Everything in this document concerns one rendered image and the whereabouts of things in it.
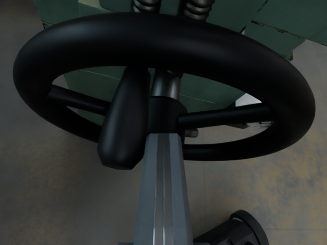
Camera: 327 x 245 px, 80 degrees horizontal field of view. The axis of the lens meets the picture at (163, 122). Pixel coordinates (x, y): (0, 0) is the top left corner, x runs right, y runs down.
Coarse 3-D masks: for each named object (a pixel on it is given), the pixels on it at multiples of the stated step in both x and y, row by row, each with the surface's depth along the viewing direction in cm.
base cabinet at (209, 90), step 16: (80, 80) 51; (96, 80) 50; (112, 80) 49; (192, 80) 44; (208, 80) 44; (96, 96) 59; (112, 96) 57; (192, 96) 51; (208, 96) 50; (224, 96) 49; (240, 96) 48; (80, 112) 74
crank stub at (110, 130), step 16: (128, 80) 11; (144, 80) 11; (128, 96) 10; (144, 96) 11; (112, 112) 10; (128, 112) 10; (144, 112) 10; (112, 128) 10; (128, 128) 10; (144, 128) 10; (112, 144) 9; (128, 144) 9; (144, 144) 10; (112, 160) 9; (128, 160) 10
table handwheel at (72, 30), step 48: (48, 48) 11; (96, 48) 10; (144, 48) 10; (192, 48) 10; (240, 48) 10; (48, 96) 18; (288, 96) 12; (192, 144) 34; (240, 144) 27; (288, 144) 19
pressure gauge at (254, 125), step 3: (246, 123) 47; (249, 123) 47; (252, 123) 47; (255, 123) 47; (258, 123) 46; (270, 123) 45; (249, 126) 48; (252, 126) 48; (255, 126) 48; (258, 126) 48; (261, 126) 48; (264, 126) 47; (267, 126) 47
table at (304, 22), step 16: (80, 0) 19; (96, 0) 19; (272, 0) 25; (288, 0) 25; (304, 0) 25; (320, 0) 24; (80, 16) 20; (256, 16) 28; (272, 16) 27; (288, 16) 27; (304, 16) 27; (320, 16) 26; (288, 32) 29; (304, 32) 29; (320, 32) 29
